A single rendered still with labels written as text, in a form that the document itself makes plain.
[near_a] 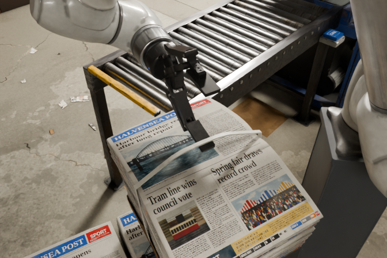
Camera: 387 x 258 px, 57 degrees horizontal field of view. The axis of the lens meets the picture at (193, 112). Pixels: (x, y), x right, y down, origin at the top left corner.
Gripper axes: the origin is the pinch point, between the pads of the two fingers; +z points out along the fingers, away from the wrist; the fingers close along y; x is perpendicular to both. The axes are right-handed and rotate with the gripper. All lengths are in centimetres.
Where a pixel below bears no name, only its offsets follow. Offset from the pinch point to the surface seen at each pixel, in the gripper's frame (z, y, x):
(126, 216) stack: -11.9, 42.5, 15.7
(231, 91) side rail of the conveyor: -51, 53, -45
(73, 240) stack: -12, 42, 30
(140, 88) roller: -67, 51, -10
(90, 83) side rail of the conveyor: -89, 59, 5
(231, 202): 11.4, 11.5, 0.9
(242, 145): 1.7, 10.9, -8.1
